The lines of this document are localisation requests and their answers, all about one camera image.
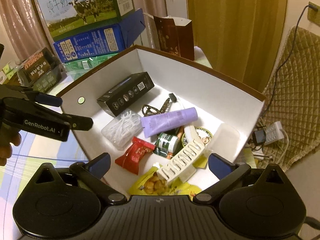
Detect frosted plastic cup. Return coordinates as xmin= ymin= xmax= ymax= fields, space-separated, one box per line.
xmin=203 ymin=123 xmax=240 ymax=163

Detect black shaver box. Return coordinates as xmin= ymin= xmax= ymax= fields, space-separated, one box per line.
xmin=97 ymin=72 xmax=155 ymax=117

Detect purple cream tube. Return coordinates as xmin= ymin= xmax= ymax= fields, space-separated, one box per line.
xmin=141 ymin=107 xmax=198 ymax=138

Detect person hand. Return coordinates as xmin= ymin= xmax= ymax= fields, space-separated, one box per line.
xmin=0 ymin=127 xmax=22 ymax=166

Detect black instant noodle bowl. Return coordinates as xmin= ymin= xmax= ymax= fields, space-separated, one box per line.
xmin=17 ymin=47 xmax=62 ymax=93

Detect green drink pack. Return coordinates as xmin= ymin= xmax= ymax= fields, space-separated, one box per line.
xmin=63 ymin=53 xmax=117 ymax=80

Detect cardboard boxes at left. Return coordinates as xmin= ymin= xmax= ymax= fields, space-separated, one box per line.
xmin=1 ymin=61 xmax=21 ymax=86

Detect red snack packet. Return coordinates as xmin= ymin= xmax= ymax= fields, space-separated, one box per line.
xmin=114 ymin=137 xmax=156 ymax=175

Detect checked tablecloth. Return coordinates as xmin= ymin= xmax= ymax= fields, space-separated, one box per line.
xmin=1 ymin=131 xmax=88 ymax=239

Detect clear plastic floss box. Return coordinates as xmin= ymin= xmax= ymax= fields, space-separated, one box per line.
xmin=101 ymin=109 xmax=142 ymax=150

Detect green battery blister pack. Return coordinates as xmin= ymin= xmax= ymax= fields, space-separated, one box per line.
xmin=175 ymin=127 xmax=213 ymax=153

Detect black power adapter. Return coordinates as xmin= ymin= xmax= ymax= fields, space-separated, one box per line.
xmin=252 ymin=129 xmax=266 ymax=146

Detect yellow snack bag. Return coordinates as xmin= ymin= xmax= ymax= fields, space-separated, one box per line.
xmin=127 ymin=163 xmax=201 ymax=199

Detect white power strip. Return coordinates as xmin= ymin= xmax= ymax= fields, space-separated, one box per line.
xmin=264 ymin=121 xmax=284 ymax=145

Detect green white small jar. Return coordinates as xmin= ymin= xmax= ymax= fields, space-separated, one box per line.
xmin=153 ymin=133 xmax=179 ymax=159

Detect brown cardboard storage box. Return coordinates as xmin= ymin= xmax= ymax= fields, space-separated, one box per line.
xmin=56 ymin=44 xmax=266 ymax=198

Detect blue milk carton box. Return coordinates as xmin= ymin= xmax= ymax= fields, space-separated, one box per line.
xmin=53 ymin=8 xmax=145 ymax=63

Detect cow milk carton box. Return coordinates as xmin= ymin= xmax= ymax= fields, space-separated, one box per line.
xmin=37 ymin=0 xmax=135 ymax=41

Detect quilted olive chair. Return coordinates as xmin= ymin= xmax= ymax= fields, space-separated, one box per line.
xmin=258 ymin=27 xmax=319 ymax=171

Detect dark red gift bag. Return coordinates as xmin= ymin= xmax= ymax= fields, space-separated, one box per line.
xmin=153 ymin=16 xmax=195 ymax=61

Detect yellow curtain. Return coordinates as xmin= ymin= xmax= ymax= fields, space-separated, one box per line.
xmin=187 ymin=0 xmax=287 ymax=92

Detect wall socket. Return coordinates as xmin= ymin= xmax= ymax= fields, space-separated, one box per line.
xmin=308 ymin=2 xmax=320 ymax=26

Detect grey charging cable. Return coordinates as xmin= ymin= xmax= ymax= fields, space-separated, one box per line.
xmin=258 ymin=4 xmax=311 ymax=126

